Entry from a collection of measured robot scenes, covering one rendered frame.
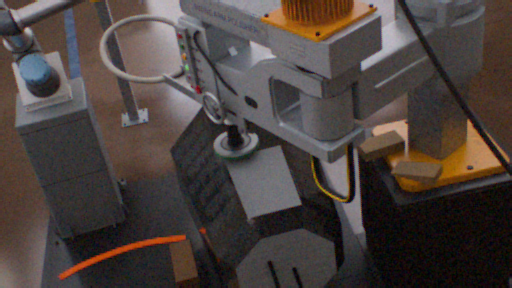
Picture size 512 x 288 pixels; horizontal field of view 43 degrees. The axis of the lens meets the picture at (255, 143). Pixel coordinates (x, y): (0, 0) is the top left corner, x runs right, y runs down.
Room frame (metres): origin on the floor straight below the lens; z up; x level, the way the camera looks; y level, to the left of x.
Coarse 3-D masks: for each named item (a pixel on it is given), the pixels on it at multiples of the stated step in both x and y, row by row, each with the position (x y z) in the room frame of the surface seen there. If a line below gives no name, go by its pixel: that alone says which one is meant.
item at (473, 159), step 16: (384, 128) 2.60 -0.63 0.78; (400, 128) 2.58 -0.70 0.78; (464, 144) 2.37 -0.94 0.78; (480, 144) 2.35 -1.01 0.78; (496, 144) 2.33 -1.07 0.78; (416, 160) 2.31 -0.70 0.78; (432, 160) 2.29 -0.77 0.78; (448, 160) 2.27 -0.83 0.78; (464, 160) 2.25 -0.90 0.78; (480, 160) 2.23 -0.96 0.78; (496, 160) 2.22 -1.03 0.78; (448, 176) 2.17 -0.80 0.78; (464, 176) 2.16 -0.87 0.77; (480, 176) 2.17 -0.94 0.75
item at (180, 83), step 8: (168, 80) 2.88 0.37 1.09; (176, 80) 2.84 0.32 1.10; (184, 80) 2.90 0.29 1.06; (176, 88) 2.83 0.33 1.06; (184, 88) 2.77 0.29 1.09; (192, 96) 2.72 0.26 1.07; (216, 112) 2.57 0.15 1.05; (232, 120) 2.47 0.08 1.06; (240, 128) 2.36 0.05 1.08; (248, 128) 2.37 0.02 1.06
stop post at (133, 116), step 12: (96, 0) 4.34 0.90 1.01; (108, 12) 4.36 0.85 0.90; (108, 24) 4.36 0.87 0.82; (108, 48) 4.35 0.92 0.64; (120, 48) 4.41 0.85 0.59; (120, 60) 4.36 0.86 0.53; (120, 84) 4.35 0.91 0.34; (132, 96) 4.36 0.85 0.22; (132, 108) 4.36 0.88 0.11; (132, 120) 4.35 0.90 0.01; (144, 120) 4.32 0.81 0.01
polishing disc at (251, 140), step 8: (224, 136) 2.65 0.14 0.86; (248, 136) 2.61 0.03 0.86; (256, 136) 2.60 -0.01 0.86; (216, 144) 2.59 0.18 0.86; (224, 144) 2.58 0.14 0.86; (248, 144) 2.54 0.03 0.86; (256, 144) 2.54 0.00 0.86; (224, 152) 2.51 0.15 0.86; (232, 152) 2.50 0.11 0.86; (240, 152) 2.49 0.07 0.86; (248, 152) 2.49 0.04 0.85
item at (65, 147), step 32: (32, 128) 3.12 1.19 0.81; (64, 128) 3.15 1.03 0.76; (96, 128) 3.33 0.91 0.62; (32, 160) 3.11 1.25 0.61; (64, 160) 3.14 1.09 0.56; (96, 160) 3.17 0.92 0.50; (64, 192) 3.13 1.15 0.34; (96, 192) 3.16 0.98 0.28; (64, 224) 3.11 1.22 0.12; (96, 224) 3.14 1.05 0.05
